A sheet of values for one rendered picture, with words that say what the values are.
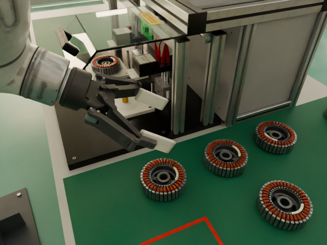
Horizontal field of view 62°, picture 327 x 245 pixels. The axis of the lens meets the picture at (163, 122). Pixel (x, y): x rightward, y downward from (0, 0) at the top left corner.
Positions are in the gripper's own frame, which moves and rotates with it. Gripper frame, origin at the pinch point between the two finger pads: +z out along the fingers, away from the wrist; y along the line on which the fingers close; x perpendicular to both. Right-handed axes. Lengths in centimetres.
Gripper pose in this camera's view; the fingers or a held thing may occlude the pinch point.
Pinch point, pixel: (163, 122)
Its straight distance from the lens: 55.9
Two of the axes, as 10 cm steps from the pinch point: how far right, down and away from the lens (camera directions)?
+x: 4.9, -7.0, -5.2
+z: 8.7, 3.3, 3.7
